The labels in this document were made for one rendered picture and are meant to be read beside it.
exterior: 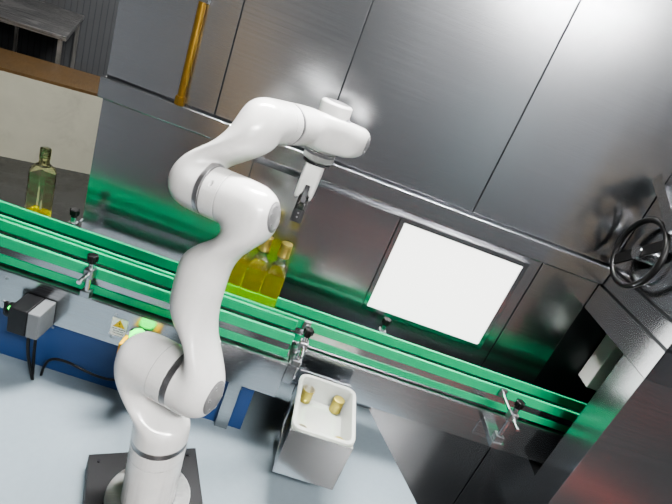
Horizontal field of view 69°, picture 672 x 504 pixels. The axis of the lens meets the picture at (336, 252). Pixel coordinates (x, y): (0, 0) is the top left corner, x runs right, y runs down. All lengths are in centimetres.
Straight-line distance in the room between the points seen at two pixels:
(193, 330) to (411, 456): 128
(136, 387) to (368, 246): 80
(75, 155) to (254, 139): 417
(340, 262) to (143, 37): 85
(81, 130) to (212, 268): 409
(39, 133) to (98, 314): 363
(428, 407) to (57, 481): 102
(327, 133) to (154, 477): 84
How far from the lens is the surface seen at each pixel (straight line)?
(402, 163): 149
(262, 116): 94
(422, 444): 203
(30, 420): 158
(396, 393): 160
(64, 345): 165
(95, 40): 788
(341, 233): 152
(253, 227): 88
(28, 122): 501
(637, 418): 160
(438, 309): 165
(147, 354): 107
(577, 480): 170
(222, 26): 150
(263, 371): 145
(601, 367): 187
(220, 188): 91
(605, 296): 174
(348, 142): 119
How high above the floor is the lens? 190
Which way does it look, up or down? 22 degrees down
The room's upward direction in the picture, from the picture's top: 22 degrees clockwise
